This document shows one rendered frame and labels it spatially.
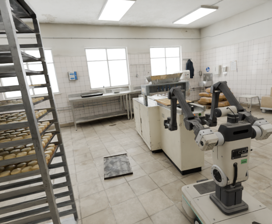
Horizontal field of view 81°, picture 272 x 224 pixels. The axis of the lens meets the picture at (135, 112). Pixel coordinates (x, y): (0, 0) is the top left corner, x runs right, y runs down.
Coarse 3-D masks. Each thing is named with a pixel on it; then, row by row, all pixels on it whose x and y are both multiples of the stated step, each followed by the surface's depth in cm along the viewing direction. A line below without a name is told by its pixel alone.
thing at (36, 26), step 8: (40, 32) 110; (40, 40) 110; (40, 48) 111; (40, 56) 112; (48, 72) 116; (48, 80) 116; (48, 88) 117; (56, 112) 121; (56, 128) 123; (64, 160) 129; (64, 168) 131
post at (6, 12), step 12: (0, 0) 66; (12, 24) 69; (12, 36) 69; (12, 48) 70; (12, 60) 71; (24, 72) 74; (24, 84) 74; (24, 96) 74; (24, 108) 75; (36, 120) 80; (36, 132) 79; (36, 144) 80; (48, 180) 84; (48, 192) 86
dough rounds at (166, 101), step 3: (156, 99) 269; (159, 99) 267; (162, 99) 269; (165, 99) 260; (168, 99) 259; (159, 102) 248; (162, 102) 235; (165, 102) 231; (168, 102) 230; (177, 102) 222
